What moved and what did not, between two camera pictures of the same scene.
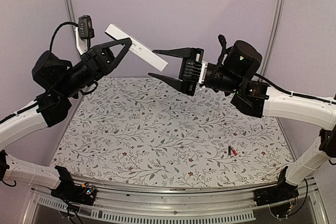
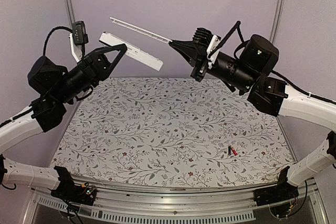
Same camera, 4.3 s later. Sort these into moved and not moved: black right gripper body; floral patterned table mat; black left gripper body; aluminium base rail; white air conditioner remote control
Moved: white air conditioner remote control; black right gripper body
Not moved: floral patterned table mat; black left gripper body; aluminium base rail
